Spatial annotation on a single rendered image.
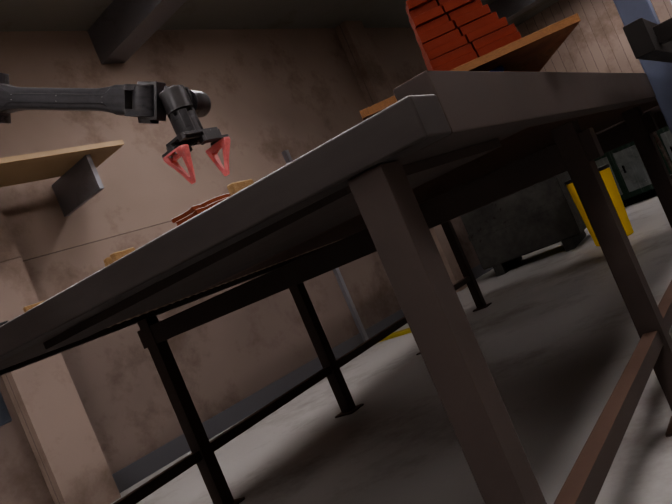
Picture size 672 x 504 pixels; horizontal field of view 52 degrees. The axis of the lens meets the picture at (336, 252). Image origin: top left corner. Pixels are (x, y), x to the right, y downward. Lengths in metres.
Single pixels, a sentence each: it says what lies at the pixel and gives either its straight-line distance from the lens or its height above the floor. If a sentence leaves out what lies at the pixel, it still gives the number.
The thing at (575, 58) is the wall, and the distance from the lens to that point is 11.15.
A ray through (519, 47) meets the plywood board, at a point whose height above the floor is 1.02.
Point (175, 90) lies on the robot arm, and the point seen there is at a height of 1.21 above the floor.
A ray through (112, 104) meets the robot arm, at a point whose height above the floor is 1.25.
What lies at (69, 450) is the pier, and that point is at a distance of 4.30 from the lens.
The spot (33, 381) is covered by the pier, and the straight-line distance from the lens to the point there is 4.27.
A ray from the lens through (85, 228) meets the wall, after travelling 4.81.
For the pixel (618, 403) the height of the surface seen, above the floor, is 0.27.
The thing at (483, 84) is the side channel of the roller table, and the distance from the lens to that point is 1.16.
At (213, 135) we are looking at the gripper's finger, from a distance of 1.49.
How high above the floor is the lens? 0.75
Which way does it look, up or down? 1 degrees up
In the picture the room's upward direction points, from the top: 23 degrees counter-clockwise
